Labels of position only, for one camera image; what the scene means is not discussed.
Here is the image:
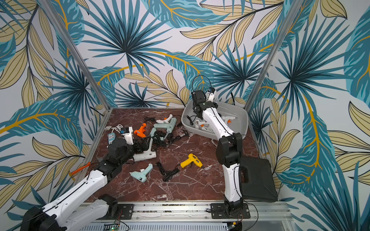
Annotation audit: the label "yellow glue gun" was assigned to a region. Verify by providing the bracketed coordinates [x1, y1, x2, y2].
[180, 154, 203, 168]

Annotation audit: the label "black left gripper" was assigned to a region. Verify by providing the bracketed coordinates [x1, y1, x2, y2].
[119, 135, 151, 166]

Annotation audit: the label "aluminium front rail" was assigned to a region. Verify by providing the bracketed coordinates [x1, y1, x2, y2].
[51, 200, 295, 231]

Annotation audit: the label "white orange-trigger glue gun front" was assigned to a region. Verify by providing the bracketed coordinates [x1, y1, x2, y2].
[194, 120, 209, 131]

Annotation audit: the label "blue white power strip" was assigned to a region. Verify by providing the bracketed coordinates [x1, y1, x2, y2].
[108, 133, 116, 145]

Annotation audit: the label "orange handled pliers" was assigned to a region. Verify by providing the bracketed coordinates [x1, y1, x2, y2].
[69, 162, 91, 177]

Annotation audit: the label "mint green small glue gun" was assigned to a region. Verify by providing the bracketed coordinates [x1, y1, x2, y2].
[130, 164, 153, 183]

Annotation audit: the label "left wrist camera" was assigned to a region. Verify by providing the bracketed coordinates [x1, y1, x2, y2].
[120, 127, 134, 145]

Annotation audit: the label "white coiled power cable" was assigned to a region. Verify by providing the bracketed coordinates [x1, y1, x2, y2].
[103, 124, 128, 136]

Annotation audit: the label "orange small glue gun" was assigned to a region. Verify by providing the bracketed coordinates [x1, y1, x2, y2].
[134, 123, 147, 138]

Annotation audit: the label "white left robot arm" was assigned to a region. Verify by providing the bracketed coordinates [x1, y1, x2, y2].
[20, 138, 135, 231]

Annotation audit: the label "large white pink-tip glue gun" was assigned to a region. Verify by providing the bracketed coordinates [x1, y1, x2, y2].
[133, 138, 157, 162]

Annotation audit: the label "grey plastic storage box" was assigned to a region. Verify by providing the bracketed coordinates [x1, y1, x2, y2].
[181, 99, 249, 140]

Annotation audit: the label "mint green large glue gun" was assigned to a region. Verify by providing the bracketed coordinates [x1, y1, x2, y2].
[149, 117, 177, 141]

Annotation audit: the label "white small glue gun pair-left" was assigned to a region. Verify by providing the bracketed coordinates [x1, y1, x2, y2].
[222, 116, 236, 124]

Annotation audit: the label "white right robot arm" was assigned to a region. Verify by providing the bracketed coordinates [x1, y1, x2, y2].
[191, 88, 243, 215]

